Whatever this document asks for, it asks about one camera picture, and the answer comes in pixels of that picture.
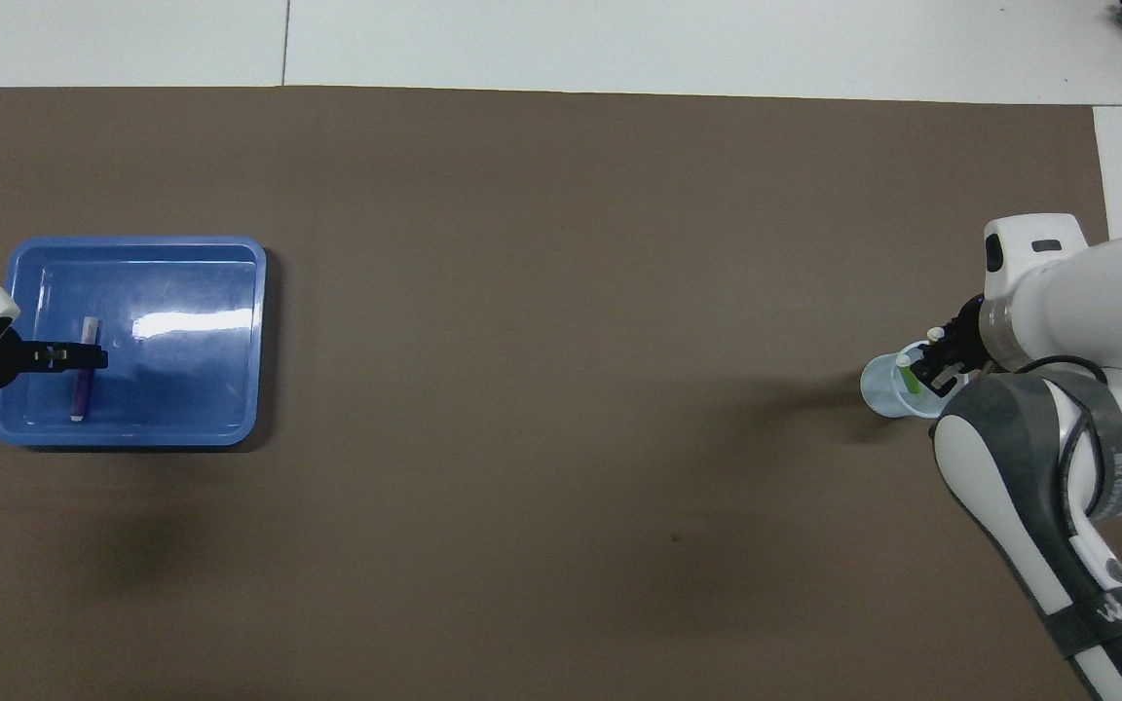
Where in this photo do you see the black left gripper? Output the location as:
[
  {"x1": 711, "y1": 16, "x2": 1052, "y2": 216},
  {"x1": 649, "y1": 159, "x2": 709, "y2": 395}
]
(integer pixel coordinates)
[{"x1": 0, "y1": 331, "x2": 109, "y2": 392}]

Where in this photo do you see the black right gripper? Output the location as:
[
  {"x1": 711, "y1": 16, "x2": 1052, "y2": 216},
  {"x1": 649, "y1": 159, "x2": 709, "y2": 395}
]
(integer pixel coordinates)
[{"x1": 915, "y1": 294, "x2": 995, "y2": 395}]

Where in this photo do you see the purple pen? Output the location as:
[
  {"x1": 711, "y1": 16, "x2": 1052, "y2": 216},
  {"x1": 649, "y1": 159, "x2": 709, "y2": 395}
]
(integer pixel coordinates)
[{"x1": 70, "y1": 316, "x2": 104, "y2": 423}]

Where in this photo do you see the translucent plastic cup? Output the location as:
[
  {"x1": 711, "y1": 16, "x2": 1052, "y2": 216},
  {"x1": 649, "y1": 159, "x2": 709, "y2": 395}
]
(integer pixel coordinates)
[{"x1": 859, "y1": 340, "x2": 970, "y2": 421}]

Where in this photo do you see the blue plastic tray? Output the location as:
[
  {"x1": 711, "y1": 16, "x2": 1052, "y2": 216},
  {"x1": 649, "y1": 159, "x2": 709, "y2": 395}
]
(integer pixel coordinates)
[{"x1": 0, "y1": 235, "x2": 268, "y2": 449}]

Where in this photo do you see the brown table mat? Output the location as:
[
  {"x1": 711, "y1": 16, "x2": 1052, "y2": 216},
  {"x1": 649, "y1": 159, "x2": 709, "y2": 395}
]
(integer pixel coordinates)
[{"x1": 0, "y1": 86, "x2": 1122, "y2": 701}]

